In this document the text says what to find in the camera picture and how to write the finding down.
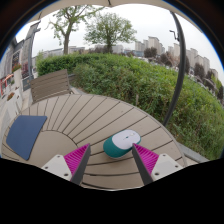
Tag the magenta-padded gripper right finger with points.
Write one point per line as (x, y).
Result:
(165, 165)

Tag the group of apartment buildings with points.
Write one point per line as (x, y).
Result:
(153, 43)

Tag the green hedge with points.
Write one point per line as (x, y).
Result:
(140, 83)

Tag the round-crowned tree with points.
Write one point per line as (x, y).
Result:
(108, 30)

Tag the curved black parasol pole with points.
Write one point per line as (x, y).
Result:
(180, 66)

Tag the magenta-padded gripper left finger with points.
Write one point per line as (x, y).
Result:
(60, 166)

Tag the tall thin-crowned tree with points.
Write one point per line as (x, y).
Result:
(66, 30)

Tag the blue mouse pad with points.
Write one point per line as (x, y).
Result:
(26, 135)

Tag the slatted outdoor chair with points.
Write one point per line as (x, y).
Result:
(50, 85)

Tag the beige parasol canopy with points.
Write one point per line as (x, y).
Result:
(110, 2)

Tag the grey sign pillar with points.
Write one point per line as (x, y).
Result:
(26, 53)

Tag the white planter with flowers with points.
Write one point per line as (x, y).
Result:
(14, 101)
(16, 75)

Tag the white and teal computer mouse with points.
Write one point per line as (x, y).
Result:
(121, 141)

